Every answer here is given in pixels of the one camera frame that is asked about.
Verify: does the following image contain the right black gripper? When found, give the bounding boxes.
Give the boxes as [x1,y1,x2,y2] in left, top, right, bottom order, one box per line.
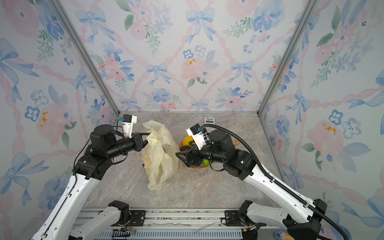
[176,140,228,169]

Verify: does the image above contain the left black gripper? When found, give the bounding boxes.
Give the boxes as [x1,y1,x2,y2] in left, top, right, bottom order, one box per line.
[106,132,155,161]

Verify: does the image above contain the green apple fruit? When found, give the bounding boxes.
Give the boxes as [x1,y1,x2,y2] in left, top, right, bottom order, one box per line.
[202,160,210,167]

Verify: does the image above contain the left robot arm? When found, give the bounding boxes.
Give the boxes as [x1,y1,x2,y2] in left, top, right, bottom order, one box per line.
[32,125,148,240]

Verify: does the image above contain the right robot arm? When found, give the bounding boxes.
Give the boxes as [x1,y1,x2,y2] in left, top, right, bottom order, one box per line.
[176,126,327,240]

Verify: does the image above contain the yellow lemon fruit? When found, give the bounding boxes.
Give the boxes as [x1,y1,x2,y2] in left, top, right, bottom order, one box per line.
[182,136,195,147]

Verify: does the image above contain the white calculator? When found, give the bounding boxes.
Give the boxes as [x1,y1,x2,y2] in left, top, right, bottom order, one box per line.
[204,118,215,125]

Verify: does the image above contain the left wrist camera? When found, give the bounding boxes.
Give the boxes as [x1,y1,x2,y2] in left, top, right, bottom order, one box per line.
[119,114,137,138]

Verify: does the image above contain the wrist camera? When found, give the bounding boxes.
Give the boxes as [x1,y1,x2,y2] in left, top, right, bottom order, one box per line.
[119,114,137,138]
[187,124,212,150]

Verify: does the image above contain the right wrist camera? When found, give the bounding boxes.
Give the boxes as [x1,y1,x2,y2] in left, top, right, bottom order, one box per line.
[187,124,212,150]

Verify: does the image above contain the left metal corner post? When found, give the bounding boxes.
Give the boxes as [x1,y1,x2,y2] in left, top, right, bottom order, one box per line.
[48,0,120,116]

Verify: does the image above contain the metal corner post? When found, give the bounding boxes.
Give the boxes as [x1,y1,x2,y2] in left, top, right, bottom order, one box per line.
[48,0,120,116]
[257,0,318,117]

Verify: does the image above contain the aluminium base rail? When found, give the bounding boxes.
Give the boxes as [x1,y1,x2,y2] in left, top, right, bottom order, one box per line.
[94,208,282,240]

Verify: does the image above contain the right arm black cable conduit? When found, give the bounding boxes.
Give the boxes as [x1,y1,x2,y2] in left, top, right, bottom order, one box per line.
[200,123,350,240]

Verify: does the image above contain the right metal corner post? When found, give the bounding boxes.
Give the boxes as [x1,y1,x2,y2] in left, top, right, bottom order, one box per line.
[257,0,318,117]

